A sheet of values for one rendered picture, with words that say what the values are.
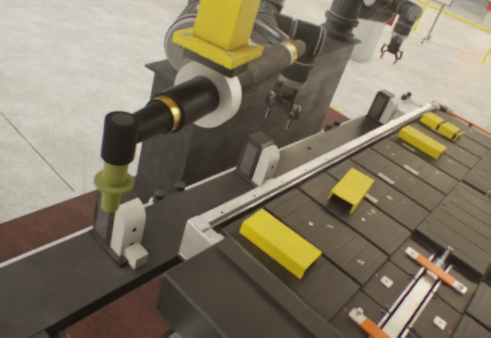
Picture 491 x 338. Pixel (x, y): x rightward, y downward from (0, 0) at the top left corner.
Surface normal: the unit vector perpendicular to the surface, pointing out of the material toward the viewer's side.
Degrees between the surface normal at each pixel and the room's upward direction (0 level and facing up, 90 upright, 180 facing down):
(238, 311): 0
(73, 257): 0
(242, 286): 0
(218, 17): 90
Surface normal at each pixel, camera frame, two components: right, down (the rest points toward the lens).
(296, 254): 0.29, -0.82
